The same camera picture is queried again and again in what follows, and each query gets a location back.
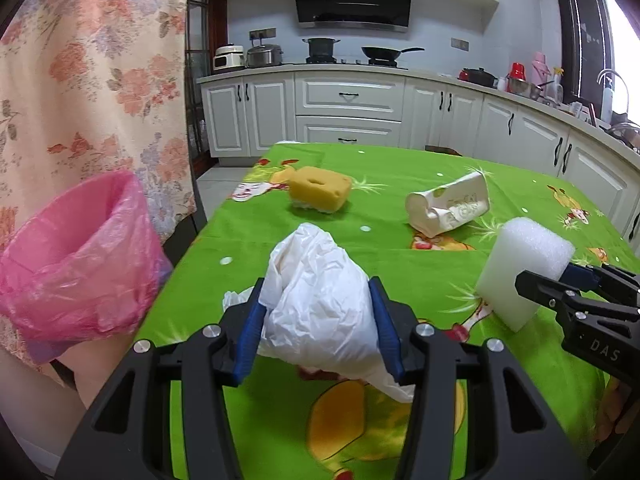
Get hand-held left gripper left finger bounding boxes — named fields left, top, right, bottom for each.
left=55, top=276, right=268, bottom=480

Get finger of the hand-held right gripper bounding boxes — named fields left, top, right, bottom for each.
left=560, top=262, right=640, bottom=304
left=515, top=269, right=640, bottom=322

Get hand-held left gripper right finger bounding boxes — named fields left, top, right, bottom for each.
left=367, top=277, right=586, bottom=480

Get white foam block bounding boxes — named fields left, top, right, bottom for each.
left=474, top=217, right=576, bottom=332

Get white plastic bag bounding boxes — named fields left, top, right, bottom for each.
left=222, top=222, right=418, bottom=403

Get pink bag lined bin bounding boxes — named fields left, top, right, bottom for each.
left=0, top=170, right=173, bottom=366

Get person's right hand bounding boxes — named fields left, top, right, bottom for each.
left=596, top=375, right=640, bottom=456

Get green printed tablecloth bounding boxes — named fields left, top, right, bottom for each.
left=135, top=141, right=640, bottom=480

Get yellow sponge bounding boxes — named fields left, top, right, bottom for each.
left=289, top=166, right=352, bottom=216

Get kitchen faucet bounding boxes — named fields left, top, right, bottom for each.
left=596, top=69, right=630, bottom=126

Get white spray bottle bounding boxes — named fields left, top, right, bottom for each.
left=547, top=66, right=565, bottom=103

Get steel bowl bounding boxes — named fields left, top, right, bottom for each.
left=506, top=76, right=545, bottom=100

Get pink thermos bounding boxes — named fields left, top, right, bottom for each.
left=531, top=51, right=551, bottom=88

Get red and black pot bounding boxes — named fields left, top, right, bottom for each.
left=459, top=66, right=498, bottom=87

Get white base cabinets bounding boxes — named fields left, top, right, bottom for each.
left=197, top=71, right=640, bottom=241

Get gas stove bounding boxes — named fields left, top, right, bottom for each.
left=305, top=58, right=408, bottom=70

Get black wok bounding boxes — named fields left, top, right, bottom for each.
left=361, top=46, right=426, bottom=63

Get white rice cooker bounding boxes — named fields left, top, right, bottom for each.
left=213, top=44, right=246, bottom=72

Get steel pressure cooker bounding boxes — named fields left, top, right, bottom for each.
left=245, top=44, right=284, bottom=68

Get black cooking pot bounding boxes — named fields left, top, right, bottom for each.
left=301, top=37, right=341, bottom=64

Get brown framed glass door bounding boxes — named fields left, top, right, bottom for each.
left=185, top=0, right=228, bottom=171

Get floral curtain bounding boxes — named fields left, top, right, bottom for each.
left=0, top=0, right=201, bottom=411

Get dark window frame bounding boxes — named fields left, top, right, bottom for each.
left=550, top=0, right=640, bottom=126

